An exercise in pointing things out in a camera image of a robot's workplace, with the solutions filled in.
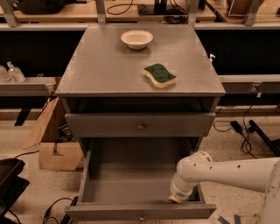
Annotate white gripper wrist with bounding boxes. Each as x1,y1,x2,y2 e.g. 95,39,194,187
168,151,213,203

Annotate grey drawer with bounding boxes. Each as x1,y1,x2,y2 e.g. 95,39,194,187
65,113,215,137
66,137,216,221

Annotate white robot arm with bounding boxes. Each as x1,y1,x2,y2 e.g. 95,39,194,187
168,151,280,224

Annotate grey top drawer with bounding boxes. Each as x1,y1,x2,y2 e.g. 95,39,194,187
65,113,215,137

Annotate grey drawer cabinet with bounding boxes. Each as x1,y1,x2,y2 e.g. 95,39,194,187
56,24,225,150

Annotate blue floor tape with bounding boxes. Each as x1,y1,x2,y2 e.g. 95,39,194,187
218,214,242,224

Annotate black power adapter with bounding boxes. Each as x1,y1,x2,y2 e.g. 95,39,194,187
230,121,243,134

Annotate green yellow sponge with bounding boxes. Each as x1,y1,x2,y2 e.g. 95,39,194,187
143,63,177,88

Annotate cardboard box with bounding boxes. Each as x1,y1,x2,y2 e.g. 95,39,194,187
22,98,83,171

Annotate white pump bottle top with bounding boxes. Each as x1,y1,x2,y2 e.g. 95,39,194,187
209,53,216,62

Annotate black tray stack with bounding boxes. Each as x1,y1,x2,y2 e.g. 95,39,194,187
0,158,30,218

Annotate white bowl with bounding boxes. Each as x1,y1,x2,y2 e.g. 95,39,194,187
121,30,153,50

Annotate clear sanitizer bottle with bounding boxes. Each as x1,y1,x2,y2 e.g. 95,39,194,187
7,61,25,83

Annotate clear bottle at edge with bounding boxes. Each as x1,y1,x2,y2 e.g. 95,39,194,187
0,65,11,82

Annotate black bag on bench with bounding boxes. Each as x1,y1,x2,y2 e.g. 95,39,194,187
17,0,87,15

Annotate black floor cable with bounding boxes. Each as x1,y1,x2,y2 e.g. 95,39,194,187
213,103,259,160

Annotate black tool with cable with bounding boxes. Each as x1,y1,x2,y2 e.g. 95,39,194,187
42,195,79,224

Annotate grey metal shelf rail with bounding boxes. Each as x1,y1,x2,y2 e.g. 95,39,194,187
0,77,56,97

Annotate black cable on bench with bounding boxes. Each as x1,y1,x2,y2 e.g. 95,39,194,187
106,0,148,16

